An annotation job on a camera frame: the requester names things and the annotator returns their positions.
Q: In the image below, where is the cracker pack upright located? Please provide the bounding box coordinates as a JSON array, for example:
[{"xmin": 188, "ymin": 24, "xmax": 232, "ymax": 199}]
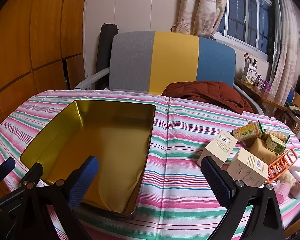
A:
[{"xmin": 231, "ymin": 122, "xmax": 263, "ymax": 142}]

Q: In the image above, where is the dark red jacket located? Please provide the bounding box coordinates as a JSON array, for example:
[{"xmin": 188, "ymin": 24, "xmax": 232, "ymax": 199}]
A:
[{"xmin": 162, "ymin": 81, "xmax": 253, "ymax": 114}]

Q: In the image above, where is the white foam block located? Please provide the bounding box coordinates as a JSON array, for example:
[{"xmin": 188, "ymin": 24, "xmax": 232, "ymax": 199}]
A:
[{"xmin": 289, "ymin": 158, "xmax": 300, "ymax": 181}]

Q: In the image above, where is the orange plastic rack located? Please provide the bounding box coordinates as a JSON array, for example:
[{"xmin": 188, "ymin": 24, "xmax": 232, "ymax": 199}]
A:
[{"xmin": 267, "ymin": 148, "xmax": 298, "ymax": 184}]

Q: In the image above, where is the white box with items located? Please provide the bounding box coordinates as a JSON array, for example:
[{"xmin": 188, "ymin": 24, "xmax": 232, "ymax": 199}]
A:
[{"xmin": 241, "ymin": 53, "xmax": 257, "ymax": 85}]

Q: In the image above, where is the pink striped sock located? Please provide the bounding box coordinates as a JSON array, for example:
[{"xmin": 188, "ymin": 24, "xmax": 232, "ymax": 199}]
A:
[{"xmin": 289, "ymin": 181, "xmax": 300, "ymax": 199}]

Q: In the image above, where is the curtain right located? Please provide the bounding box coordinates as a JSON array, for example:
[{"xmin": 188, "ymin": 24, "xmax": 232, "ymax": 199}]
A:
[{"xmin": 270, "ymin": 0, "xmax": 299, "ymax": 103}]

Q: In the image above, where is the wooden wardrobe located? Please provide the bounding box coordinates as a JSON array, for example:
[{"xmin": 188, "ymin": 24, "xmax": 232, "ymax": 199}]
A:
[{"xmin": 0, "ymin": 0, "xmax": 85, "ymax": 123}]

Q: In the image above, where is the white mug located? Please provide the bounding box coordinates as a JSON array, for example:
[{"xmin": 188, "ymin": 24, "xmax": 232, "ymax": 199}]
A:
[{"xmin": 254, "ymin": 79, "xmax": 264, "ymax": 89}]

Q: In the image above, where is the beige carton with barcode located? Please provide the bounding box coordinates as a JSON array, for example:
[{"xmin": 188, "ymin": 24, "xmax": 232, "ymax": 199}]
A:
[{"xmin": 197, "ymin": 131, "xmax": 237, "ymax": 167}]

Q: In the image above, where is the black rolled mat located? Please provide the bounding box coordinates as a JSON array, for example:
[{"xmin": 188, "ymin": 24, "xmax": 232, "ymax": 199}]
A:
[{"xmin": 95, "ymin": 23, "xmax": 119, "ymax": 83}]

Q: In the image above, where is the striped tablecloth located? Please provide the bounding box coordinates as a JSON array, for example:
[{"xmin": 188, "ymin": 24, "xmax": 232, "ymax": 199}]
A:
[{"xmin": 0, "ymin": 90, "xmax": 300, "ymax": 239}]

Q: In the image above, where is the floral curtain left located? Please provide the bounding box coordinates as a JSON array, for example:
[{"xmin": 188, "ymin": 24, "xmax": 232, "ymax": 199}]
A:
[{"xmin": 171, "ymin": 0, "xmax": 227, "ymax": 40}]

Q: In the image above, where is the purple box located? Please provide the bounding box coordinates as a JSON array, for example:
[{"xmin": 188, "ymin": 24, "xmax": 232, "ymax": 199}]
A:
[{"xmin": 262, "ymin": 81, "xmax": 271, "ymax": 93}]

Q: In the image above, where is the grey yellow blue chair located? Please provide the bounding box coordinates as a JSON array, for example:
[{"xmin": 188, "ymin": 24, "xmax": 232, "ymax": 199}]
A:
[{"xmin": 75, "ymin": 31, "xmax": 263, "ymax": 114}]

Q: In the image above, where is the tan sponge block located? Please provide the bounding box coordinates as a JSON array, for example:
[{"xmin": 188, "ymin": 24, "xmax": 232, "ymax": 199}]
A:
[{"xmin": 248, "ymin": 138, "xmax": 277, "ymax": 165}]

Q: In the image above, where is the wooden side desk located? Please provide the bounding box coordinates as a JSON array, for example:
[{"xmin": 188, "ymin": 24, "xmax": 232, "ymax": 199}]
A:
[{"xmin": 235, "ymin": 79, "xmax": 285, "ymax": 111}]

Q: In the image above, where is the cream sock ball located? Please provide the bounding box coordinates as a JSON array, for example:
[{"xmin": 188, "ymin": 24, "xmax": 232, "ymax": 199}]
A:
[{"xmin": 278, "ymin": 170, "xmax": 296, "ymax": 186}]

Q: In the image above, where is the beige carton with drawing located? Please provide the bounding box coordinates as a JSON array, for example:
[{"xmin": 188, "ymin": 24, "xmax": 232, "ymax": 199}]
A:
[{"xmin": 226, "ymin": 148, "xmax": 268, "ymax": 187}]

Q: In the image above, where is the window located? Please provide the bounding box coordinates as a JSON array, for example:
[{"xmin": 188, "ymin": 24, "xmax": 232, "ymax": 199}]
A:
[{"xmin": 216, "ymin": 0, "xmax": 275, "ymax": 61}]

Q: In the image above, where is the cracker pack flat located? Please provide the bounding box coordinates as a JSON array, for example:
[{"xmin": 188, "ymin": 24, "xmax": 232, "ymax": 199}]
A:
[{"xmin": 261, "ymin": 129, "xmax": 290, "ymax": 143}]

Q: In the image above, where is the gold metal tin box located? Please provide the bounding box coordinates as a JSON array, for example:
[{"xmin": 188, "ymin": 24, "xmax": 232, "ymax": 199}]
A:
[{"xmin": 20, "ymin": 100, "xmax": 156, "ymax": 220}]

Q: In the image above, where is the small green box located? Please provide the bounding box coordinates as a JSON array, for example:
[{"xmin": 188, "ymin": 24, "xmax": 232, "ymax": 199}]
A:
[{"xmin": 266, "ymin": 134, "xmax": 286, "ymax": 155}]

